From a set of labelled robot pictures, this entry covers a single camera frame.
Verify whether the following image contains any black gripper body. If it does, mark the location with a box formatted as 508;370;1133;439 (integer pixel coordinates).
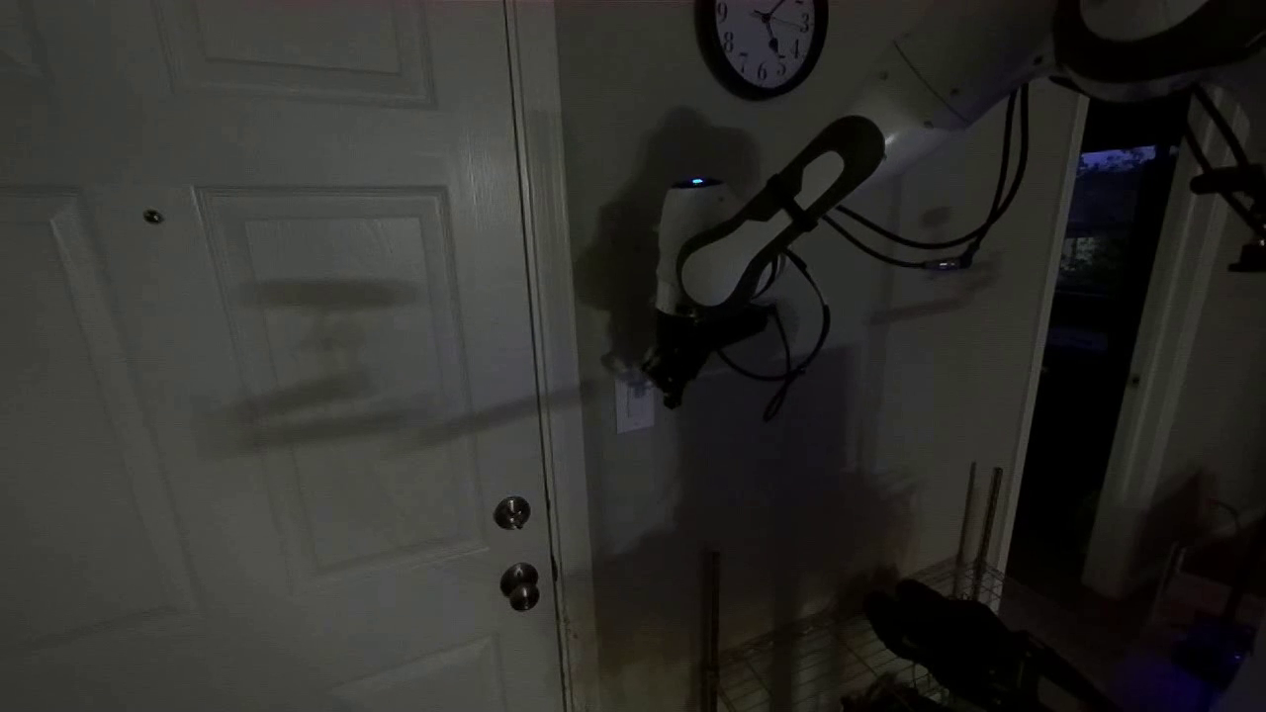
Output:
645;308;771;390

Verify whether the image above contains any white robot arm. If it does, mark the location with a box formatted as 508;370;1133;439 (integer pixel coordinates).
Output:
645;0;1266;407

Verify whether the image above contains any silver deadbolt lock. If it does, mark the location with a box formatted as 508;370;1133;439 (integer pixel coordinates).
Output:
496;496;531;530

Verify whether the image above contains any silver door knob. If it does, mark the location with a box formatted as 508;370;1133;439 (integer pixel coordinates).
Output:
498;560;540;614

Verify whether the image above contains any black bag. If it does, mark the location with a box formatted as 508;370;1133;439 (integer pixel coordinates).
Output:
864;577;1120;712

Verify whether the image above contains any white front door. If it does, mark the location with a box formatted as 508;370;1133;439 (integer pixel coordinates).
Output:
0;0;564;712

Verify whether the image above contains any white light switch plate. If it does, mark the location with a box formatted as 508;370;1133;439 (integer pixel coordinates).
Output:
614;370;658;435

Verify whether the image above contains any round wall clock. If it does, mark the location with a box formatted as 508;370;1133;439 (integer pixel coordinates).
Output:
694;0;833;101

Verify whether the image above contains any metal wire rack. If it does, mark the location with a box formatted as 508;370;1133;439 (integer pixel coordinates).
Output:
697;468;1004;712

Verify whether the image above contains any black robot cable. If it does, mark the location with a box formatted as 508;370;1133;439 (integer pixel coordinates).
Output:
749;82;1038;426

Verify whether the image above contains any black camera on tripod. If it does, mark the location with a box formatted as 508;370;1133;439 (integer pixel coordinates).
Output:
1183;85;1266;271

